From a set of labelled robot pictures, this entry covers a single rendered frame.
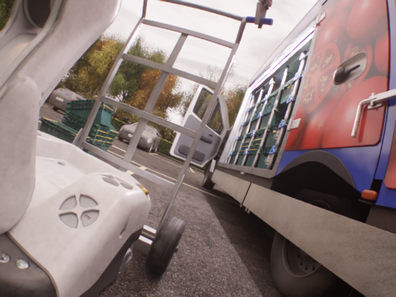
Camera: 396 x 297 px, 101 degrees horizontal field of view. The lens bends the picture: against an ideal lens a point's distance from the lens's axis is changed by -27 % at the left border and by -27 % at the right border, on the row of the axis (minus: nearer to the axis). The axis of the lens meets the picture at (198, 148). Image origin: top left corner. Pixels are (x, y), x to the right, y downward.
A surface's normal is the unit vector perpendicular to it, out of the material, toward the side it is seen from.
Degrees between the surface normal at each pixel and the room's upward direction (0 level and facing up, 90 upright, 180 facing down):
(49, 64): 89
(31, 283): 41
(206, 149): 88
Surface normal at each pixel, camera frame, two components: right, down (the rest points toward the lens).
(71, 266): 0.80, -0.30
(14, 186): 0.91, 0.37
